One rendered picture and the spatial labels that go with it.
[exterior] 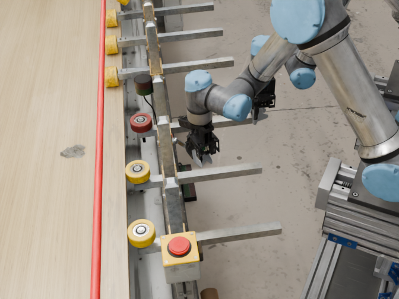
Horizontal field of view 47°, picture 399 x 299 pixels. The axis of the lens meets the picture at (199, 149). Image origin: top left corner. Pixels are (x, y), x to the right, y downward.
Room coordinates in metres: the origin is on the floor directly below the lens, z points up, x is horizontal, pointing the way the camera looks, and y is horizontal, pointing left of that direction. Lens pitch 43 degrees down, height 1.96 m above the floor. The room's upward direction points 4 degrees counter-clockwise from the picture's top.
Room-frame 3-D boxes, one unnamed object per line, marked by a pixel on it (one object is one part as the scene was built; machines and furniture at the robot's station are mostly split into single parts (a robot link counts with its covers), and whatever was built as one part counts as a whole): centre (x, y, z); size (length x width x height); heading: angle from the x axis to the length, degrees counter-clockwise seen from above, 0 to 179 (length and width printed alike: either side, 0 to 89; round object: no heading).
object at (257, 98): (1.35, -0.24, 0.97); 0.09 x 0.08 x 0.12; 96
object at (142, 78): (1.27, 0.17, 1.00); 0.06 x 0.06 x 0.22; 6
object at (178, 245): (0.52, 0.05, 1.22); 0.04 x 0.04 x 0.02
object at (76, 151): (1.16, 0.43, 0.91); 0.09 x 0.07 x 0.02; 89
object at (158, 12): (2.07, 0.14, 0.95); 0.50 x 0.04 x 0.04; 96
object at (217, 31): (1.82, 0.11, 0.95); 0.50 x 0.04 x 0.04; 96
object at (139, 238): (0.81, 0.18, 0.85); 0.08 x 0.08 x 0.11
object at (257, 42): (1.35, -0.23, 1.13); 0.09 x 0.08 x 0.11; 93
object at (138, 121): (1.31, 0.21, 0.85); 0.08 x 0.08 x 0.11
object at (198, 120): (1.06, -0.01, 1.12); 0.08 x 0.08 x 0.05
